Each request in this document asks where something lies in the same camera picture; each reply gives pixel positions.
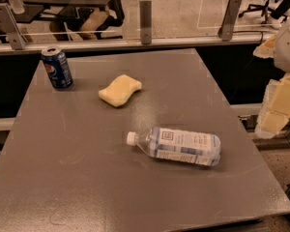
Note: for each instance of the blue Pepsi can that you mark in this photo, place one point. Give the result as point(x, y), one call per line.
point(57, 67)

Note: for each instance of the black background desk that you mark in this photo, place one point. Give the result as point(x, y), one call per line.
point(48, 10)

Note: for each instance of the grey metal bracket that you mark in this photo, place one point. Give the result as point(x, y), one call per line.
point(16, 39)
point(226, 29)
point(146, 21)

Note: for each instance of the right grey metal bracket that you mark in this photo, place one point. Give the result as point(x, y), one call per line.
point(226, 29)

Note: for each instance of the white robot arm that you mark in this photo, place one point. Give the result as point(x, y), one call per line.
point(282, 48)

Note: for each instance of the clear plastic water bottle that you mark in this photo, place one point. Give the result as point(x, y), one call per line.
point(178, 145)

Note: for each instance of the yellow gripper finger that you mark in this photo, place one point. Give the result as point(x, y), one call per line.
point(266, 49)
point(275, 109)

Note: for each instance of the seated person in background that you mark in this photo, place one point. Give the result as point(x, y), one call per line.
point(91, 20)

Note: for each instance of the left grey metal bracket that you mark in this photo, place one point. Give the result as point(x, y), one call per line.
point(16, 39)

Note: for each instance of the middle grey metal bracket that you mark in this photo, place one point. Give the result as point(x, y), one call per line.
point(146, 21)

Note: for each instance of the yellow sponge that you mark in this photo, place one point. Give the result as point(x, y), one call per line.
point(118, 92)

